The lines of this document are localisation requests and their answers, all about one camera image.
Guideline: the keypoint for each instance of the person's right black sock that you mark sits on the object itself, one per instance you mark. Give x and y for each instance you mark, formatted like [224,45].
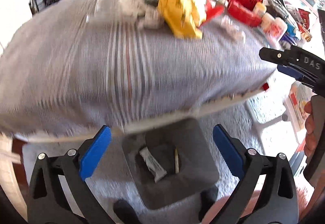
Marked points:
[208,198]

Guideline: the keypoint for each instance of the grey plaid tablecloth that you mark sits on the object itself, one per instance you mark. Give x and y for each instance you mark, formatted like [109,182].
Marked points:
[81,64]

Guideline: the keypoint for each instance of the person's left black sock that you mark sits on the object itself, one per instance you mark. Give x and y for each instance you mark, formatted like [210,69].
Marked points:
[125,212]

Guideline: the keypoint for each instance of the white wrapper in bin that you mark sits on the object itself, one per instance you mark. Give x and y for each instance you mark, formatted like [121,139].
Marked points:
[155,168]

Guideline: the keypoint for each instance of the dark grey trash bin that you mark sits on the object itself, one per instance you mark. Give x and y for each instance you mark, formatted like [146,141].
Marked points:
[181,149]

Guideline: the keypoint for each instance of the person's black sock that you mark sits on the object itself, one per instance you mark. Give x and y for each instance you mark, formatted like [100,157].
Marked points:
[208,198]
[125,212]

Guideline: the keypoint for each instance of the fluffy grey rug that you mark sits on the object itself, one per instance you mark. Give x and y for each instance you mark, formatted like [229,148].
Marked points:
[213,154]

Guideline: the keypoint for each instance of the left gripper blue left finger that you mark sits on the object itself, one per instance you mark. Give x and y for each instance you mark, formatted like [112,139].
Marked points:
[47,202]

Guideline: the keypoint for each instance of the person's right hand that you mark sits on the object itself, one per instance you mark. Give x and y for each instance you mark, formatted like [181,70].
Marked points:
[310,139]

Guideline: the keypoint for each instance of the yellow snack wrapper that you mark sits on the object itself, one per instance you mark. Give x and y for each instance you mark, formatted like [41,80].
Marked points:
[184,17]

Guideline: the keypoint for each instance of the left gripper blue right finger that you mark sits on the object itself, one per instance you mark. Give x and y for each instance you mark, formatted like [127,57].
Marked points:
[277,201]

